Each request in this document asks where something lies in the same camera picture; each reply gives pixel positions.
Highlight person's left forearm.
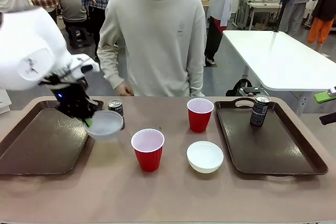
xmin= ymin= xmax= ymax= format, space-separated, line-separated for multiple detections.
xmin=186 ymin=50 xmax=206 ymax=97

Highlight black camera pole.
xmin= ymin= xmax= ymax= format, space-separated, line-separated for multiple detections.
xmin=272 ymin=0 xmax=295 ymax=34

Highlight dark plastic stool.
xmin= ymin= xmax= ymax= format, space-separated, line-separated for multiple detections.
xmin=66 ymin=25 xmax=91 ymax=49

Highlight bystander in orange trousers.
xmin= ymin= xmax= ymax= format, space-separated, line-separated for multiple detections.
xmin=306 ymin=0 xmax=336 ymax=46

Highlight black bag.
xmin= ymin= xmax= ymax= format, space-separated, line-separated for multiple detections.
xmin=225 ymin=78 xmax=269 ymax=98

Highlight person in beige sweatshirt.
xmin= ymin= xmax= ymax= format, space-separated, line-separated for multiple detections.
xmin=97 ymin=0 xmax=207 ymax=97

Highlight black drink can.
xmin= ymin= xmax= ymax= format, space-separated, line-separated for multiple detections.
xmin=107 ymin=99 xmax=125 ymax=131
xmin=249 ymin=94 xmax=271 ymax=127

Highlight opaque white bowl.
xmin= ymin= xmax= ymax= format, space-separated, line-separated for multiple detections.
xmin=186 ymin=141 xmax=225 ymax=174

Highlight translucent white plastic bowl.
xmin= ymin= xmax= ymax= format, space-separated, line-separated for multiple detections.
xmin=83 ymin=110 xmax=124 ymax=142

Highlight red plastic cup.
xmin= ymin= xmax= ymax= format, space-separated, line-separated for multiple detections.
xmin=186 ymin=98 xmax=215 ymax=134
xmin=131 ymin=128 xmax=165 ymax=173

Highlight white background table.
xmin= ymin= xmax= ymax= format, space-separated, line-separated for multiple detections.
xmin=222 ymin=30 xmax=336 ymax=116

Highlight bystander in white top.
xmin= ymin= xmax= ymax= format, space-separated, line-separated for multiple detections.
xmin=204 ymin=0 xmax=233 ymax=67

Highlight brown plastic tray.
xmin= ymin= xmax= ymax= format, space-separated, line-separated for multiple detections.
xmin=213 ymin=97 xmax=329 ymax=177
xmin=0 ymin=99 xmax=104 ymax=176

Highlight person's right forearm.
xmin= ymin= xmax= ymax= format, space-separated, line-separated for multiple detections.
xmin=97 ymin=42 xmax=124 ymax=90

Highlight person's right hand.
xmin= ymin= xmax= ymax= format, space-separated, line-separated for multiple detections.
xmin=115 ymin=82 xmax=135 ymax=97

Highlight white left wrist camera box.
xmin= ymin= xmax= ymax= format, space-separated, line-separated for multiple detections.
xmin=68 ymin=54 xmax=101 ymax=81

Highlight grey background workbench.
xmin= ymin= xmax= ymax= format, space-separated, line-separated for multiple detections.
xmin=235 ymin=0 xmax=284 ymax=31

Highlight white box at table edge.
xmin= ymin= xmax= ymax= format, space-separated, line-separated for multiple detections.
xmin=0 ymin=89 xmax=12 ymax=115

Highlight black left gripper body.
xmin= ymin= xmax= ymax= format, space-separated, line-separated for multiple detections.
xmin=49 ymin=82 xmax=98 ymax=120

